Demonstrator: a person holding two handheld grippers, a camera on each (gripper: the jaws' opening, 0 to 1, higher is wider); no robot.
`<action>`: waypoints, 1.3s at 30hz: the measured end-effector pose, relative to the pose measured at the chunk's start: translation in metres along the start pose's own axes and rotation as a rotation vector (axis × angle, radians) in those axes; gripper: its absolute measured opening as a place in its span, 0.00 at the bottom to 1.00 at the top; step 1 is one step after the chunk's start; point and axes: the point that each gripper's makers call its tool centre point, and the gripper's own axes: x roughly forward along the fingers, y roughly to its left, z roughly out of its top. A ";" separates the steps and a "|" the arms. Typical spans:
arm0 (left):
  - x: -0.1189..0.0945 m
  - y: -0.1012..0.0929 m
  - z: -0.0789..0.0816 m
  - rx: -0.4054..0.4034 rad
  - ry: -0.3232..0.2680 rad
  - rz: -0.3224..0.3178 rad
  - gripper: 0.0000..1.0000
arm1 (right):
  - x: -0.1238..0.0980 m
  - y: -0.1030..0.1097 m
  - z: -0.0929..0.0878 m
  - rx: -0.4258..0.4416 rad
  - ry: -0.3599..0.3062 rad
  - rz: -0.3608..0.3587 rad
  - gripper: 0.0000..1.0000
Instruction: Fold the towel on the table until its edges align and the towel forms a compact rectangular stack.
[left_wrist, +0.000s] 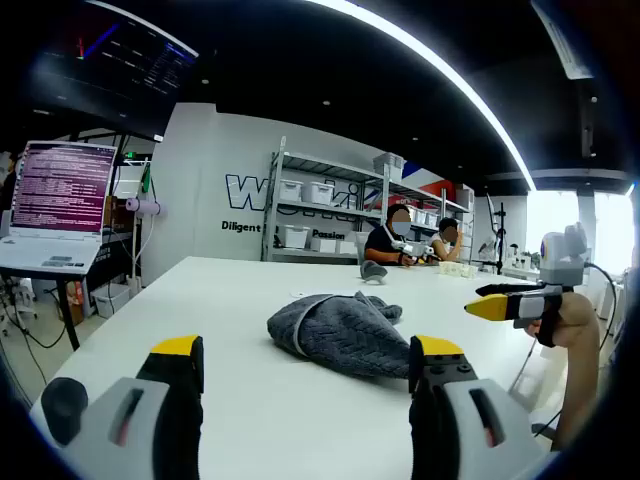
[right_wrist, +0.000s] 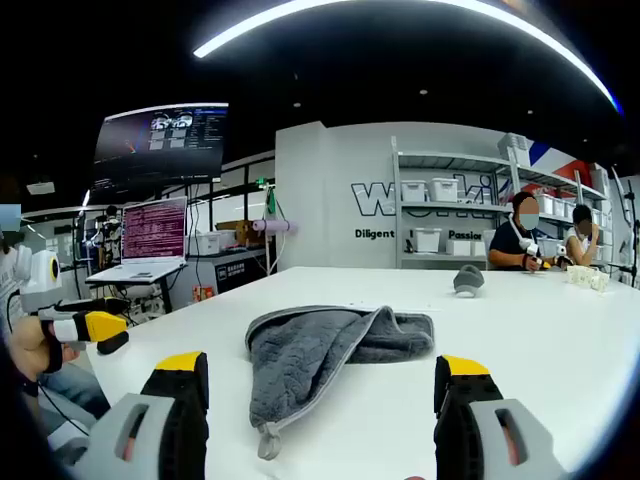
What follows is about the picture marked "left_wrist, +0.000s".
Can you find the grey towel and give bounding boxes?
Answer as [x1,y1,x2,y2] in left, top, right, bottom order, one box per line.
[266,290,414,380]

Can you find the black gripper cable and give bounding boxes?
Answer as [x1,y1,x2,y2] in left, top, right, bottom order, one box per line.
[582,260,621,351]

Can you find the white shelf storage bins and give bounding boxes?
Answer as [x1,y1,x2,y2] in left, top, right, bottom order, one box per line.
[277,152,454,255]

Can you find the white laptop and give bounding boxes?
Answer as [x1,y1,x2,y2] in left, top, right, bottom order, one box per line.
[0,140,120,275]

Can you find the small white boxes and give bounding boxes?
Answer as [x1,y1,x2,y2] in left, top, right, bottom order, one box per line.
[438,262,480,279]

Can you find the ceiling light strip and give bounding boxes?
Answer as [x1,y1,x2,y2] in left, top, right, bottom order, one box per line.
[309,0,539,191]

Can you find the small grey cloth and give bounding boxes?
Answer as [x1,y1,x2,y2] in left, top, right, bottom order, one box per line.
[359,260,390,284]

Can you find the black monitor screen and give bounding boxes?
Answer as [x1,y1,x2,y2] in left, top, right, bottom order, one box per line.
[22,0,201,144]

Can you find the dark hand strap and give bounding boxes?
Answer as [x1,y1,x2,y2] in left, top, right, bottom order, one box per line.
[537,294,565,349]

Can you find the purple clip fan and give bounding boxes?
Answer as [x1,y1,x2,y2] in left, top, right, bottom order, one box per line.
[124,197,164,219]

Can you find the black tripod stand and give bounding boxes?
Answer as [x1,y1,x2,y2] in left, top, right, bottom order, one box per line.
[487,194,507,275]

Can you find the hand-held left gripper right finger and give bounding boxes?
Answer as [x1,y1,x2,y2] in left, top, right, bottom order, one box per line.
[408,334,549,480]

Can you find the white floor storage bin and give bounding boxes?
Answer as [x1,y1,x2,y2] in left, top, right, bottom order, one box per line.
[91,283,132,320]

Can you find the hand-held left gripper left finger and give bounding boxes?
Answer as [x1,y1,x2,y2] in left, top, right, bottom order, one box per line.
[69,334,205,480]

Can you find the person's right hand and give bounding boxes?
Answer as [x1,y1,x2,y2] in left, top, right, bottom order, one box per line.
[524,292,602,351]

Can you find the grey metal shelf rack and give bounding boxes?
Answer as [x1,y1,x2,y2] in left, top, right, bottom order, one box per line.
[262,137,475,265]

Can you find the white table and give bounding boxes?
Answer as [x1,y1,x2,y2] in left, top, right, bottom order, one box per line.
[29,255,591,480]

